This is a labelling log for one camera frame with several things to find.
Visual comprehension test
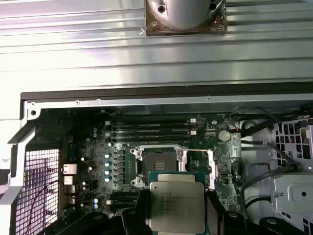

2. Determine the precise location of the open PC case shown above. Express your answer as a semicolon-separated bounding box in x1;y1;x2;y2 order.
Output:
0;82;313;235

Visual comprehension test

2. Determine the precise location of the black cable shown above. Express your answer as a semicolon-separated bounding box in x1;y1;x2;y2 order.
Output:
242;164;298;221

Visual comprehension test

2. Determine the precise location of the metal disk bay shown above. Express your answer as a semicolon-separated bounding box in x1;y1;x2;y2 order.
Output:
268;170;313;235

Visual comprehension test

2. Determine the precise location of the green motherboard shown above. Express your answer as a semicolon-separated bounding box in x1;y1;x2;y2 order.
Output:
61;111;243;216

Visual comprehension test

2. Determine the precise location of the metal socket cover frame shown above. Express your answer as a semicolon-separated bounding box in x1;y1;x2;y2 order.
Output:
176;148;219;192

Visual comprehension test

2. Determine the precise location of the round coin battery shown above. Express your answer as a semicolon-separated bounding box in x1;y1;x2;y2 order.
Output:
218;129;231;142

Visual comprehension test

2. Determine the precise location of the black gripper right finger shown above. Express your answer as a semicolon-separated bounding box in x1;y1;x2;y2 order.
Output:
204;189;304;235

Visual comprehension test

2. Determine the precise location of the CPU socket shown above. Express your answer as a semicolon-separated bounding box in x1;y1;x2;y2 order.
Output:
129;144;189;189

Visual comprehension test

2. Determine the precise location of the perforated metal disk cage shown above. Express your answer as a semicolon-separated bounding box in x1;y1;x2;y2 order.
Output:
270;117;313;172

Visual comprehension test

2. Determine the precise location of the grey flat cable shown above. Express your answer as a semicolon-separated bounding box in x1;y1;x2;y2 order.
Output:
241;140;300;172

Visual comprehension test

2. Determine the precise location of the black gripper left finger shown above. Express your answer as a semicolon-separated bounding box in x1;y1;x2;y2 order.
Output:
44;188;150;235

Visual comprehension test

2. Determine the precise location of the black RAM slot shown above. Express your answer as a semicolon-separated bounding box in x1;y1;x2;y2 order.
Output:
112;190;140;196
107;138;196;145
105;132;198;139
105;118;198;127
112;195;139;201
112;200;139;207
105;126;196;133

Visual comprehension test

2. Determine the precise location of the silver topped CPU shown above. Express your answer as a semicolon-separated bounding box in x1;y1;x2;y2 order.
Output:
144;170;208;235

